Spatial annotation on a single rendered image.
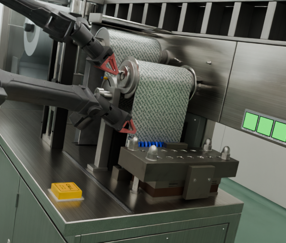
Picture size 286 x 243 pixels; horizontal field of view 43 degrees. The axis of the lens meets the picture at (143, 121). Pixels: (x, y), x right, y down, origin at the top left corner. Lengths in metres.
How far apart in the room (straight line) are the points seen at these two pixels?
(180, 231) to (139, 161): 0.26
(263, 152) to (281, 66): 3.01
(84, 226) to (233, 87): 0.70
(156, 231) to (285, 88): 0.58
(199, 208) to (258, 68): 0.49
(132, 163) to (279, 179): 3.06
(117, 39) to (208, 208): 0.71
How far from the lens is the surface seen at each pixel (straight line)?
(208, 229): 1.28
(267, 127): 1.22
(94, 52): 1.21
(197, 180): 1.21
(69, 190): 1.08
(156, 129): 1.31
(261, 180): 4.22
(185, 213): 1.17
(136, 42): 1.50
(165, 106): 1.31
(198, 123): 1.46
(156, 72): 1.27
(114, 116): 1.18
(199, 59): 1.48
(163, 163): 1.12
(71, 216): 0.99
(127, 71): 1.24
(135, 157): 1.13
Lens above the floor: 1.35
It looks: 11 degrees down
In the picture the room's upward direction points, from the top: 10 degrees clockwise
